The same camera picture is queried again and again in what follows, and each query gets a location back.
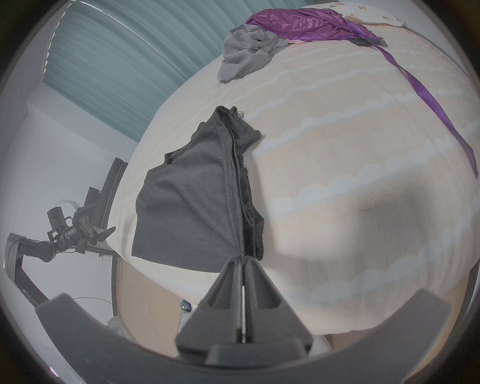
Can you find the bed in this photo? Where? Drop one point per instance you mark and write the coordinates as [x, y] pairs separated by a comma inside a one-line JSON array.
[[356, 168]]

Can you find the blue-green curtain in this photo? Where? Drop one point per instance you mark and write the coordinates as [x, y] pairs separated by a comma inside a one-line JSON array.
[[112, 75], [195, 30]]

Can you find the purple satin garment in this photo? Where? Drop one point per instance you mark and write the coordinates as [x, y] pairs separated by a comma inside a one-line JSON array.
[[300, 22]]

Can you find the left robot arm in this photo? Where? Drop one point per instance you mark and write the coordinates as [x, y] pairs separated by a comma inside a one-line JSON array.
[[22, 255]]

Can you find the black T-shirt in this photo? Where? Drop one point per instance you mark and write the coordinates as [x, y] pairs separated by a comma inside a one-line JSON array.
[[187, 210]]

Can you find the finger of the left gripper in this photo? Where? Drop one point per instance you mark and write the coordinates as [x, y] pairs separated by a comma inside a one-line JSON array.
[[105, 232]]

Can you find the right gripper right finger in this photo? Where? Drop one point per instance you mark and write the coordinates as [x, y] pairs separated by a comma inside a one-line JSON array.
[[272, 318]]

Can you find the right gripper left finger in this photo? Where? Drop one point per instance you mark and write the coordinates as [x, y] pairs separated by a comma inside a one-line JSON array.
[[221, 318]]

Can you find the pink garment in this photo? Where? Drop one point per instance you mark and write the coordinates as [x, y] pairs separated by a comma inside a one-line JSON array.
[[295, 41]]

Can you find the grey garment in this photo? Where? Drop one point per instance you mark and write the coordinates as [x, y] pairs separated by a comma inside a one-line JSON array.
[[247, 52]]

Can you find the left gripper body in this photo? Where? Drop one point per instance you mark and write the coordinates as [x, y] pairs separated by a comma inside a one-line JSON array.
[[85, 232]]

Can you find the white printed pillow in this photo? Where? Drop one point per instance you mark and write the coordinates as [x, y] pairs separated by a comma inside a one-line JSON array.
[[375, 11]]

